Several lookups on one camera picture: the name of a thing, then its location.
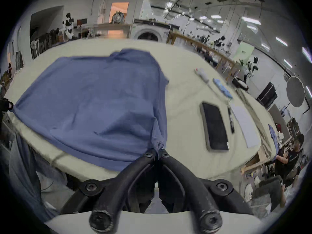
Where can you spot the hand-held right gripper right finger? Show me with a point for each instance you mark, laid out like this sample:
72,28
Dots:
195,191

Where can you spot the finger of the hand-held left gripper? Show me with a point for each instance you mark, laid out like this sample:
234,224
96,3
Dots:
5,105

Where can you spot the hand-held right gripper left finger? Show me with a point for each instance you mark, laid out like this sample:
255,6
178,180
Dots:
114,194

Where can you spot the blue shirt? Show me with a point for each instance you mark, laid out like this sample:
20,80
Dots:
97,101

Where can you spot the white standing fan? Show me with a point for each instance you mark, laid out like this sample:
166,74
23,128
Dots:
34,45

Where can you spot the black smartphone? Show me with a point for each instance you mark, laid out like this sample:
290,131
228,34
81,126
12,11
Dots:
215,125

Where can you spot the black pen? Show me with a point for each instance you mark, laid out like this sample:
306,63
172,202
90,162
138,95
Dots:
231,119

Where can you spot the white card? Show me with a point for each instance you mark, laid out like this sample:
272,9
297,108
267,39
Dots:
246,125

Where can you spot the light blue cloth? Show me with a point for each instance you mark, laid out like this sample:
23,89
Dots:
274,138

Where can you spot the bed with beige sheet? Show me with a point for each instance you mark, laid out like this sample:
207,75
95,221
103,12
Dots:
185,94

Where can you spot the white and black humanoid robot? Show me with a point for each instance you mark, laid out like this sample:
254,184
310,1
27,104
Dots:
68,25
249,68

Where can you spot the blue patterned packet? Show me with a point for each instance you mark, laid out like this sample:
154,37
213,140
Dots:
223,88

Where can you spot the white and red hand controller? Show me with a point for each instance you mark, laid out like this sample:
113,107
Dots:
201,74

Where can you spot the black equipment case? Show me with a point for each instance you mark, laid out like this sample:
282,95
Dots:
267,94

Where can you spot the round grey photo reflector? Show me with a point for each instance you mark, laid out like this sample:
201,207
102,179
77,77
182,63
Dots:
295,91

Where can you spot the long wooden table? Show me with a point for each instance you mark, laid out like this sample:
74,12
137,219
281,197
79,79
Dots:
195,43

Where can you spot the white washing machine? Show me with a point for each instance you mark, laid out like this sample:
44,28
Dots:
147,32

